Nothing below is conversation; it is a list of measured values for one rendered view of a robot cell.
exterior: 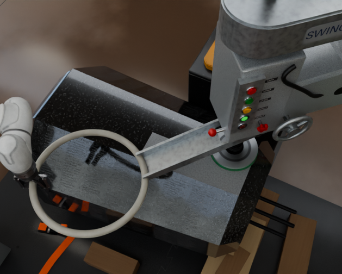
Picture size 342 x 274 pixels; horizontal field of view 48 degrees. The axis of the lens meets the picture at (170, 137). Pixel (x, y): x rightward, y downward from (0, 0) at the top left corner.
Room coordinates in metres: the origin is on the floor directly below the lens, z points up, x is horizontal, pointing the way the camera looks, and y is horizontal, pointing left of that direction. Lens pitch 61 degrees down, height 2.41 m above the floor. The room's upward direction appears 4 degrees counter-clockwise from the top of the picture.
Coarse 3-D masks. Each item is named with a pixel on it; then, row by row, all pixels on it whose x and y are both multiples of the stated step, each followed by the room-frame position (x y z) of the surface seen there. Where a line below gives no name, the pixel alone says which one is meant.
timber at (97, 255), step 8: (96, 248) 0.56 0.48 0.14; (104, 248) 0.55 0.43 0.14; (88, 256) 0.52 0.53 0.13; (96, 256) 0.51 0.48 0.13; (104, 256) 0.51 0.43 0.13; (112, 256) 0.51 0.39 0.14; (120, 256) 0.50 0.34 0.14; (88, 264) 0.49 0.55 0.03; (96, 264) 0.47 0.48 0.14; (104, 264) 0.46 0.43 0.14; (112, 264) 0.46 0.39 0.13; (120, 264) 0.46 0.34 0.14; (128, 264) 0.45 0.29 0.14; (136, 264) 0.45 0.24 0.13; (112, 272) 0.42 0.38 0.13; (120, 272) 0.41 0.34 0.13; (128, 272) 0.41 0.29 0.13; (136, 272) 0.43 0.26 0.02
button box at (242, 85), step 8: (240, 80) 0.66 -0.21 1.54; (248, 80) 0.66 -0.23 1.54; (256, 80) 0.66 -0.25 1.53; (264, 80) 0.66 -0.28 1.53; (240, 88) 0.64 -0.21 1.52; (240, 96) 0.65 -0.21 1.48; (248, 96) 0.65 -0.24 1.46; (256, 96) 0.66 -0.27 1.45; (232, 104) 0.67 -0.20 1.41; (240, 104) 0.65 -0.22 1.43; (248, 104) 0.65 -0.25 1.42; (256, 104) 0.66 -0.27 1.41; (232, 112) 0.66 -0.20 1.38; (240, 112) 0.65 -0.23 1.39; (232, 120) 0.65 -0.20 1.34; (248, 120) 0.66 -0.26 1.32; (232, 128) 0.65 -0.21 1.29; (248, 128) 0.66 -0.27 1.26
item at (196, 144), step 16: (208, 128) 0.81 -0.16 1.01; (160, 144) 0.77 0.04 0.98; (176, 144) 0.78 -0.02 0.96; (192, 144) 0.76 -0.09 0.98; (208, 144) 0.75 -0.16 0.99; (224, 144) 0.71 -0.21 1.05; (160, 160) 0.72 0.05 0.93; (176, 160) 0.70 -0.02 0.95; (192, 160) 0.68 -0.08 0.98; (144, 176) 0.64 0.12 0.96
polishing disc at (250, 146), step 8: (224, 136) 0.85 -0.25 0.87; (248, 144) 0.80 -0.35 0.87; (256, 144) 0.80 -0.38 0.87; (224, 152) 0.77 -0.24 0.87; (248, 152) 0.76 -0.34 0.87; (256, 152) 0.76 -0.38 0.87; (216, 160) 0.73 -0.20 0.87; (224, 160) 0.73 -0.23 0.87; (232, 160) 0.72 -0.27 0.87; (240, 160) 0.72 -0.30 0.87; (248, 160) 0.72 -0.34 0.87; (232, 168) 0.69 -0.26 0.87; (240, 168) 0.69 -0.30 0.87
